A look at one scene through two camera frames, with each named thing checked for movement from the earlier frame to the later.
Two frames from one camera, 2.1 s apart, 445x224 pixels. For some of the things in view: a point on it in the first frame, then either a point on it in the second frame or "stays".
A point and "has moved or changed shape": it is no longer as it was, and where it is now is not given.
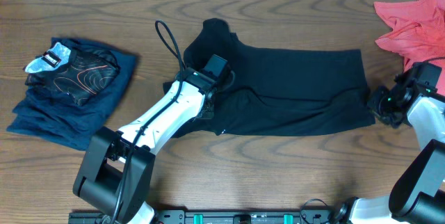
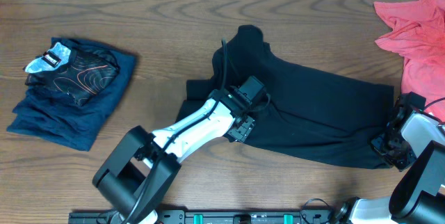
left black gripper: x=209 y=106 to x=241 y=129
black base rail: x=217 y=216 stays
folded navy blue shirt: x=59 y=119 stays
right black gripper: x=373 y=106 to x=401 y=164
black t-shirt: x=276 y=92 has moved or changed shape
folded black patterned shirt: x=79 y=73 stays
